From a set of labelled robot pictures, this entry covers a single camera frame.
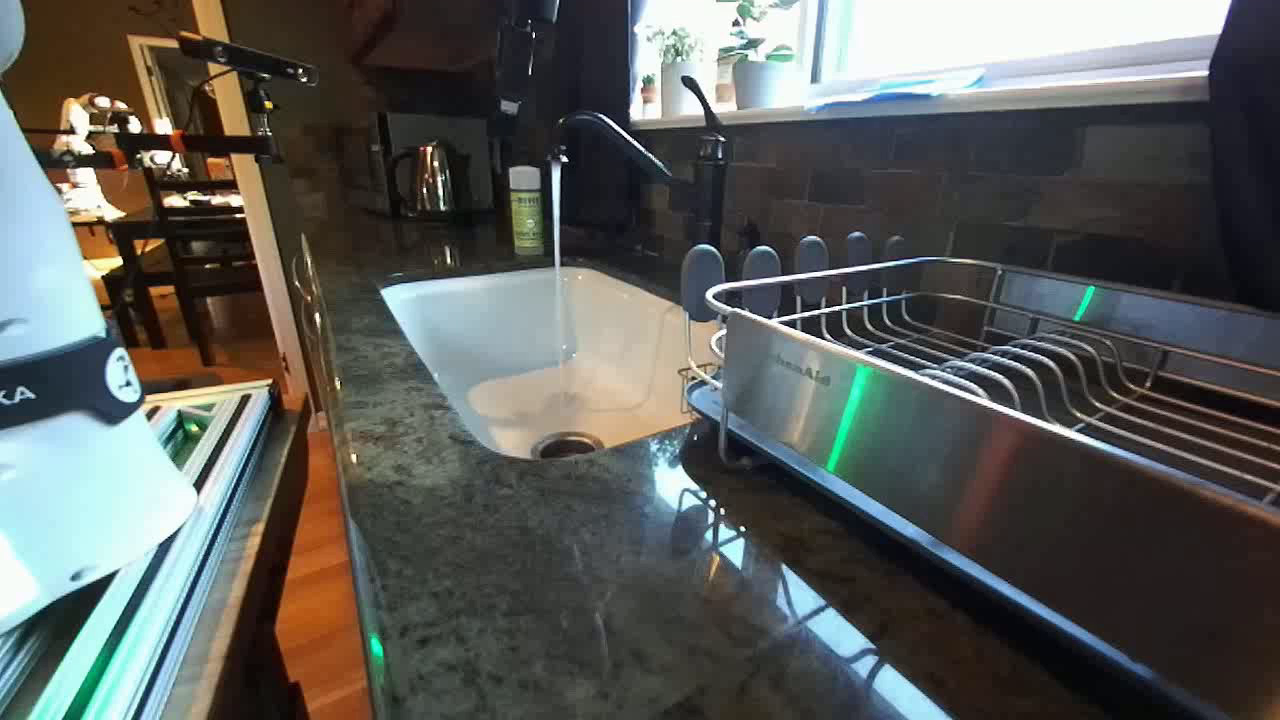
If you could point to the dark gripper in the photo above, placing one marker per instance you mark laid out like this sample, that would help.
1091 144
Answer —
527 62

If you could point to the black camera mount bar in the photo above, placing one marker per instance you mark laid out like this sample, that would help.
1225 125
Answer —
245 62

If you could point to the black kitchen faucet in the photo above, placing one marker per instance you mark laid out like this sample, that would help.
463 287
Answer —
707 165

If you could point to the light blue papers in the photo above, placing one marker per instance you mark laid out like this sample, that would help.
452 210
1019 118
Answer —
895 89

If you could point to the small potted plant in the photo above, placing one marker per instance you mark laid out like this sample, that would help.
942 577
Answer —
673 64

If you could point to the sink drain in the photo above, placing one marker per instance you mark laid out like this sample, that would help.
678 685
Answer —
568 445

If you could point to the dark window curtain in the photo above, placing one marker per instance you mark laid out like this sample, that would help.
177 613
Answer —
1246 144

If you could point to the green dish soap bottle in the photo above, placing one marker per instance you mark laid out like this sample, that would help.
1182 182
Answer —
527 215

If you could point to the shiny metal kettle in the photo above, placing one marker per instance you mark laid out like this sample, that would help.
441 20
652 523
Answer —
431 176

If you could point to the dark wooden dining chair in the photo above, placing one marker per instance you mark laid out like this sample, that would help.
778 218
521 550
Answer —
200 245

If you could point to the white rectangular sink basin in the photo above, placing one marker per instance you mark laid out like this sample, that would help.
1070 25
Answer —
585 340

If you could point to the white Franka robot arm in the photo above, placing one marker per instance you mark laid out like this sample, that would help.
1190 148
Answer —
61 255

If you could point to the white figurine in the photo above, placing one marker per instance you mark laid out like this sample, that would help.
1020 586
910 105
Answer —
80 144

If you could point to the stainless steel dish rack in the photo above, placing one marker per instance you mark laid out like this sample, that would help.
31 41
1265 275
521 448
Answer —
1064 483

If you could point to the aluminium robot mounting platform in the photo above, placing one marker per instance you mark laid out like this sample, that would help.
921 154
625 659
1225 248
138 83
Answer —
186 534

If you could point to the white pot with green plant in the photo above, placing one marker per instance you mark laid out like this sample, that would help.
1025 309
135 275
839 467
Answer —
763 64

